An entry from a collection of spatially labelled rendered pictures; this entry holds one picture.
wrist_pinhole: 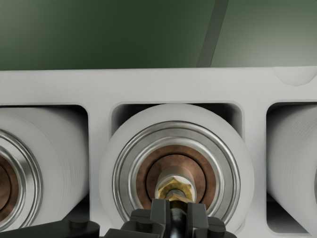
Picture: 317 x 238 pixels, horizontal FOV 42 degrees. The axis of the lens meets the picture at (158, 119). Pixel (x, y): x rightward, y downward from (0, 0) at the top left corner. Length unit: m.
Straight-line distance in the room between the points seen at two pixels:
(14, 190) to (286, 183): 0.17
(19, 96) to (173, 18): 0.24
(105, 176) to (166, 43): 0.28
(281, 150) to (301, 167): 0.04
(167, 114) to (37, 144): 0.08
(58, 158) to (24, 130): 0.03
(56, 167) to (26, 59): 0.28
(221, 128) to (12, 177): 0.13
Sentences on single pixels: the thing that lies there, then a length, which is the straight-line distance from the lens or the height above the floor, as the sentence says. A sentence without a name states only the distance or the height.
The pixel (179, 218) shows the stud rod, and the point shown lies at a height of 0.34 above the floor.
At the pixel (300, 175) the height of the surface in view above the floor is 0.25.
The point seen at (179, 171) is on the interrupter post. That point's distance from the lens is 0.23.
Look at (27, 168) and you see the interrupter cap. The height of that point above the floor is 0.25.
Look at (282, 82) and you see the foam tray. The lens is 0.33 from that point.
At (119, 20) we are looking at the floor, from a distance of 0.51.
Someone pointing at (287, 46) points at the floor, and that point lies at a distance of 0.52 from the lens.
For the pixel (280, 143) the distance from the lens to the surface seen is 0.31.
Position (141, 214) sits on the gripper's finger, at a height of 0.35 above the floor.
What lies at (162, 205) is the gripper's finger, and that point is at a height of 0.35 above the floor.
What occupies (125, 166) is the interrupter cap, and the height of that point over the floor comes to 0.25.
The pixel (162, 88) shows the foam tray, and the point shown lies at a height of 0.18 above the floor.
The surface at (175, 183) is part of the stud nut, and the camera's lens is 0.21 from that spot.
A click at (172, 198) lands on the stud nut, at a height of 0.33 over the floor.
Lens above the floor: 0.50
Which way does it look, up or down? 87 degrees down
